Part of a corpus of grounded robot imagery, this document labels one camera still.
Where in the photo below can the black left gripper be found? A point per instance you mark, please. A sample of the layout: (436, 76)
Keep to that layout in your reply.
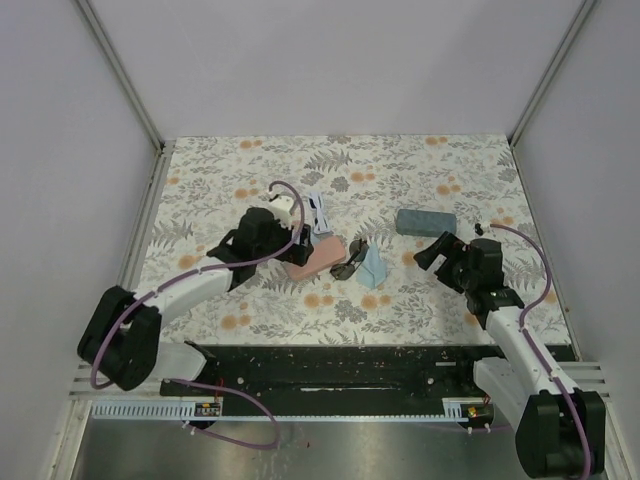
(301, 251)

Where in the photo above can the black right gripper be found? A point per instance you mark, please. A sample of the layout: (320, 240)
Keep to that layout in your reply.
(444, 245)

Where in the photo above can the light blue cloth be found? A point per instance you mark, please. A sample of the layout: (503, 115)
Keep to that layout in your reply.
(315, 239)
(372, 271)

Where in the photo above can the pink glasses case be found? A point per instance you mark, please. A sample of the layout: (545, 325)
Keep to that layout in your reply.
(327, 253)

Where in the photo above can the black sunglasses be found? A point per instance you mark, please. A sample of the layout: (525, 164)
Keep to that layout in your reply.
(358, 250)

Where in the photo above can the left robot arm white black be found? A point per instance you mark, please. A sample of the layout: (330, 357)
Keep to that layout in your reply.
(122, 340)

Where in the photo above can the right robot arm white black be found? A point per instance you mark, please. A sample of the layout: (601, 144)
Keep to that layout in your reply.
(559, 426)

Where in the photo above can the blue-grey glasses case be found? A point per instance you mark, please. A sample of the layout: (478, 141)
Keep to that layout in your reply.
(422, 223)

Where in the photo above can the floral table mat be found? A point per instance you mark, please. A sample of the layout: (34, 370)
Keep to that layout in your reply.
(364, 181)

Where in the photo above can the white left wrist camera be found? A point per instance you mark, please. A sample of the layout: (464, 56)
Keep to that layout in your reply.
(281, 207)

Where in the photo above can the white frame sunglasses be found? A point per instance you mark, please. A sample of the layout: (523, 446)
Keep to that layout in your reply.
(321, 225)

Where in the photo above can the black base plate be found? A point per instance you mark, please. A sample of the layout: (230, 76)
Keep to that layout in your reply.
(348, 381)

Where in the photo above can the white slotted cable duct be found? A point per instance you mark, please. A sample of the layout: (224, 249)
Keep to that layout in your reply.
(180, 410)

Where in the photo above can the right aluminium frame post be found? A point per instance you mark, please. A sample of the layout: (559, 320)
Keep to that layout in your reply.
(578, 23)

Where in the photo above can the aluminium frame post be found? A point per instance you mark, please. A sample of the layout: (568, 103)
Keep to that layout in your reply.
(101, 37)
(578, 23)

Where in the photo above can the left aluminium frame post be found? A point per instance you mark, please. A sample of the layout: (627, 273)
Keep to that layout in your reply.
(101, 37)

